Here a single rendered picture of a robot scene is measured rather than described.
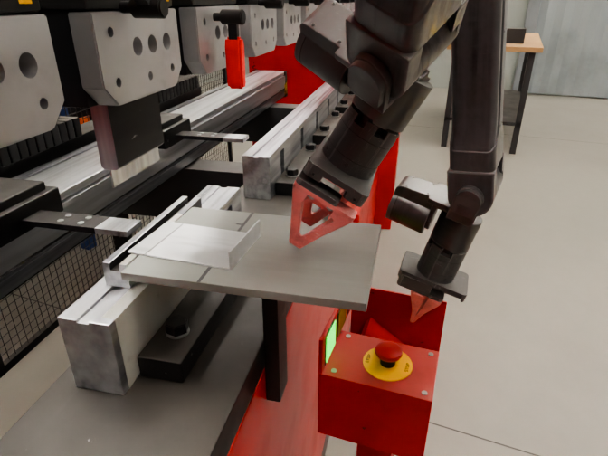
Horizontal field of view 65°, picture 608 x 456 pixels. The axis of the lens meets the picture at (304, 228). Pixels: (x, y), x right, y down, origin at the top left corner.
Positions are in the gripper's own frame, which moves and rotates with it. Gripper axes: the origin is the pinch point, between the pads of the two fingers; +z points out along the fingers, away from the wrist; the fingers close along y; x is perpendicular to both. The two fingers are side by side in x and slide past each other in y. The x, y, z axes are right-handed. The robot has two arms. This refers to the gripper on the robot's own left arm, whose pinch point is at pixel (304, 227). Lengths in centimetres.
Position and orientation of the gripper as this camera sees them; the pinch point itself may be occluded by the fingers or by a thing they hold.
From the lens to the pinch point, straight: 52.3
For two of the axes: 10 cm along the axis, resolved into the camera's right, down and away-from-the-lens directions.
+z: -4.8, 7.3, 4.9
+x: 8.5, 5.3, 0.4
